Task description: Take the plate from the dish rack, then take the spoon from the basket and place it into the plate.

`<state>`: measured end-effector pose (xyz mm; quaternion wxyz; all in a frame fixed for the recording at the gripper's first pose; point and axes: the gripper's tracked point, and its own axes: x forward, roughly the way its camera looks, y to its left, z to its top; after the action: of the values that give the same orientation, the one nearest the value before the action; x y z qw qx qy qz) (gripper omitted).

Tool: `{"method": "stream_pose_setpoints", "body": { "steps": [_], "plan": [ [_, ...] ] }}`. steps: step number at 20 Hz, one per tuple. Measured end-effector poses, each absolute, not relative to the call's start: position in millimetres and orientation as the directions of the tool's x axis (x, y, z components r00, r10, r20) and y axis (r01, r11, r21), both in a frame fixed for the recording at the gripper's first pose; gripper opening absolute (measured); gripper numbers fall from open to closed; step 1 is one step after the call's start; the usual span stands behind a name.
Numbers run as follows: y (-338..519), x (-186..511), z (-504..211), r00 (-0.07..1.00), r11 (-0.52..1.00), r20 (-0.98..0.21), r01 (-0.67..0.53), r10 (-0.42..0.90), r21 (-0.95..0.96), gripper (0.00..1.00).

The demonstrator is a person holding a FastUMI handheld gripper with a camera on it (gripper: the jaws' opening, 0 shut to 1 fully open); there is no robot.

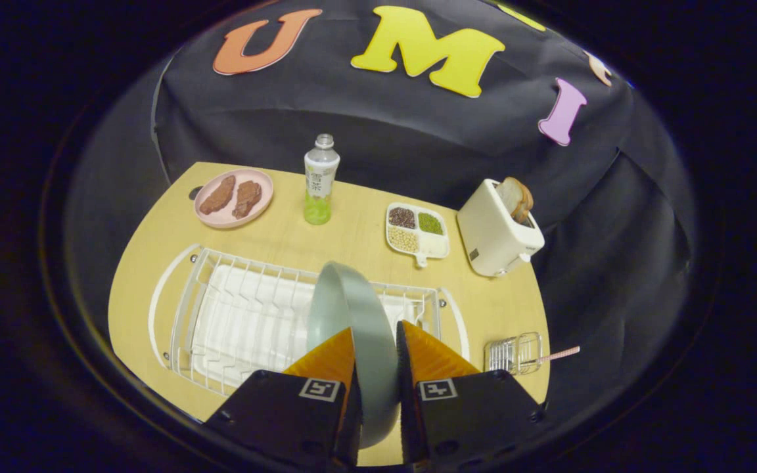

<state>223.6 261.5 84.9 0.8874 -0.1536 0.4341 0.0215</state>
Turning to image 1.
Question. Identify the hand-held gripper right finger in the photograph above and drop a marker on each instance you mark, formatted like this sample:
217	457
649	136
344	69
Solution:
408	420

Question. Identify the brown bread slice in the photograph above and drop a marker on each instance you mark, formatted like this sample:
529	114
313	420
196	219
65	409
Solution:
516	197

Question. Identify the pink plate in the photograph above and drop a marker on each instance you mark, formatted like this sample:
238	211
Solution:
227	220

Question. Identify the green drink bottle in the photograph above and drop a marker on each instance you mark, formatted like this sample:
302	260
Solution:
321	190

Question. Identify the pale green plate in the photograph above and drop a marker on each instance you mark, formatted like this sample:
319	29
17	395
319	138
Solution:
352	302

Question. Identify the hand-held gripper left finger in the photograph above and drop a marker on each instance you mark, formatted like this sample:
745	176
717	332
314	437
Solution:
349	433

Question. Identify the brown meat piece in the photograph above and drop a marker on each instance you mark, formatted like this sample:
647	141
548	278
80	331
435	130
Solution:
217	197
247	197

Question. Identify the white drip tray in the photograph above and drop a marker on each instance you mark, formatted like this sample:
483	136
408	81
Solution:
247	328

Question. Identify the white toaster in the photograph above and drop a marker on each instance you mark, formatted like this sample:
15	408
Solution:
490	243

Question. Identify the black table grommet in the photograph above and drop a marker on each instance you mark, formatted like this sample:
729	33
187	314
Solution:
195	193

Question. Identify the white divided bean dish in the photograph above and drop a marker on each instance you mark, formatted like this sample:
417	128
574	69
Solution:
434	246

